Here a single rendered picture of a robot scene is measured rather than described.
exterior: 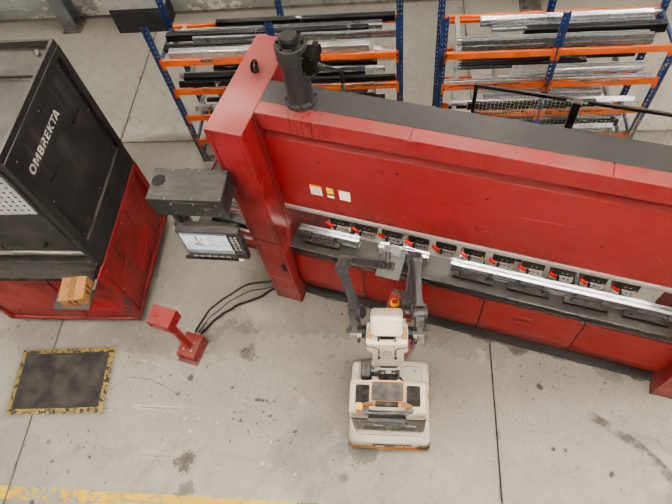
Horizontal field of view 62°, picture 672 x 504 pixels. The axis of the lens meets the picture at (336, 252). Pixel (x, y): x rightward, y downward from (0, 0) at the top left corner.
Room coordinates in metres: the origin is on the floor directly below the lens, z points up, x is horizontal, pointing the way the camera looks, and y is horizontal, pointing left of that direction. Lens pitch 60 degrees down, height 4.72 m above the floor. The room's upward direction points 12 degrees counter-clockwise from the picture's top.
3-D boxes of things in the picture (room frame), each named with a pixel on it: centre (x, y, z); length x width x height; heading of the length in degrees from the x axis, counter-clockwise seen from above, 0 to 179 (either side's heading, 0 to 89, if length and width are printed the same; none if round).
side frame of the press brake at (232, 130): (2.74, 0.31, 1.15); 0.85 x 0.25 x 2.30; 152
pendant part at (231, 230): (2.24, 0.82, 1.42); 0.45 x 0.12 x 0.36; 74
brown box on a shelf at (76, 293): (2.29, 2.05, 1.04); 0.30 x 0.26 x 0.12; 76
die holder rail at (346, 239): (2.39, 0.02, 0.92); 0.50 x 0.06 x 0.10; 62
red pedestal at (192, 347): (2.05, 1.45, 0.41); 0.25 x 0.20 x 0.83; 152
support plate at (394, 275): (1.99, -0.39, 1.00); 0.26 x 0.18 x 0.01; 152
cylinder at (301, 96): (2.49, -0.06, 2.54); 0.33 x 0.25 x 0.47; 62
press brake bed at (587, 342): (1.77, -1.01, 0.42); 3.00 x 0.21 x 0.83; 62
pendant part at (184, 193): (2.34, 0.85, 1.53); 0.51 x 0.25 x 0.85; 74
